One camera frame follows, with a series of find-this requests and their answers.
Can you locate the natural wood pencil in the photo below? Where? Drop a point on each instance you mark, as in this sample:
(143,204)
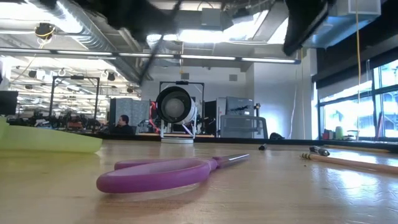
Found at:
(348,162)

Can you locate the black monitor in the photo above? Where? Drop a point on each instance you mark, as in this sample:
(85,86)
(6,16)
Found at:
(7,102)

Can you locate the black rig frame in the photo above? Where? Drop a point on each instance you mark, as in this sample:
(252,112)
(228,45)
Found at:
(74,77)

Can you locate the grey partition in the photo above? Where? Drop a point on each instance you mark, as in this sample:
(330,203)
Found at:
(133,109)

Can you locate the white paper cup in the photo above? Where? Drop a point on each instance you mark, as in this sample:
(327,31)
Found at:
(175,107)

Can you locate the black pen with clear barrel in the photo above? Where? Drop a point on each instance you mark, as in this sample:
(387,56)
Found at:
(318,150)

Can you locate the black stand frame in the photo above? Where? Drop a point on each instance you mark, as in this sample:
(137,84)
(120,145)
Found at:
(182,82)

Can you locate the ceiling light strip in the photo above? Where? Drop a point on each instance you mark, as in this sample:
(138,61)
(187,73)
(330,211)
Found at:
(205,57)

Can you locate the translucent yellow-green supply box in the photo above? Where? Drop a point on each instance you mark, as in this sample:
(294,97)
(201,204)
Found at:
(46,140)

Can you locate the purple scissors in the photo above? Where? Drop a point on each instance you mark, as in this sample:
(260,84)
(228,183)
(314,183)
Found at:
(124,185)

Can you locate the person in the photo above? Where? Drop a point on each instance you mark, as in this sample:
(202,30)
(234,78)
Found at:
(122,127)

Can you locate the black aluminium table frame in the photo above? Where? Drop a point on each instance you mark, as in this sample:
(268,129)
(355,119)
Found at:
(233,140)

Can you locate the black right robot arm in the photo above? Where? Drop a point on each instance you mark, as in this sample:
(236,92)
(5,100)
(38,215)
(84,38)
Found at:
(303,25)

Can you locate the green bottle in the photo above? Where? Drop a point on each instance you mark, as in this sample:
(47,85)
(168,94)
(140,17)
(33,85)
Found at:
(339,133)

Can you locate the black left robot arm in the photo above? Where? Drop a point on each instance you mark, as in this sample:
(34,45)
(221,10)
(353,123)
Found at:
(133,15)

